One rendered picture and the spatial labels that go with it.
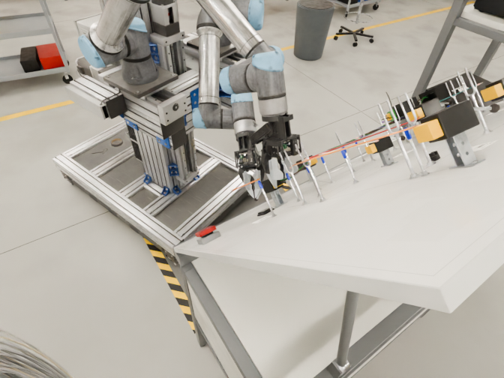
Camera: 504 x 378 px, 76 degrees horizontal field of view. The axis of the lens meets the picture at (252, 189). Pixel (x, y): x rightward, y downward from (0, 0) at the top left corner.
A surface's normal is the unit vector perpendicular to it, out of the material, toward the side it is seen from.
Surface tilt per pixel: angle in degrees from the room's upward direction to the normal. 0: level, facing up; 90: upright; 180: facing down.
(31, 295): 0
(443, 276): 50
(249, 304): 0
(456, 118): 43
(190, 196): 0
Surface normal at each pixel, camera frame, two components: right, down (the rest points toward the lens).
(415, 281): -0.40, -0.91
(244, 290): 0.04, -0.69
